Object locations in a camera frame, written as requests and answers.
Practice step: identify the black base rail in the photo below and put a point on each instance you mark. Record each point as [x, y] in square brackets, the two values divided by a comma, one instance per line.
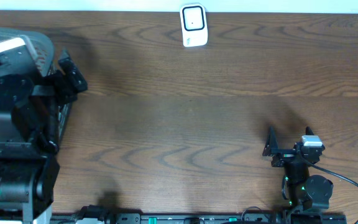
[94, 214]

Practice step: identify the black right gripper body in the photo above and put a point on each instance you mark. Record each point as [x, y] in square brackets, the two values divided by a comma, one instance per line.
[284, 155]

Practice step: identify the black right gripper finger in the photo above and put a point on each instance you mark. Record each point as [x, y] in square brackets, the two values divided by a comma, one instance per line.
[308, 131]
[271, 146]

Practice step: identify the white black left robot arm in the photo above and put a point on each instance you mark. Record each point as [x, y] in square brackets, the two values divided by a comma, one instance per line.
[33, 115]

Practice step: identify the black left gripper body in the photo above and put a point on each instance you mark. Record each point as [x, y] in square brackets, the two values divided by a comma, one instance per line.
[72, 74]

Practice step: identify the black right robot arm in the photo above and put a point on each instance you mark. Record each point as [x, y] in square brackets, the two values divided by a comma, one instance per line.
[308, 195]

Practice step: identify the grey plastic mesh basket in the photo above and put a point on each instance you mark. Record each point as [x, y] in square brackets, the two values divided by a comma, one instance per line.
[44, 50]

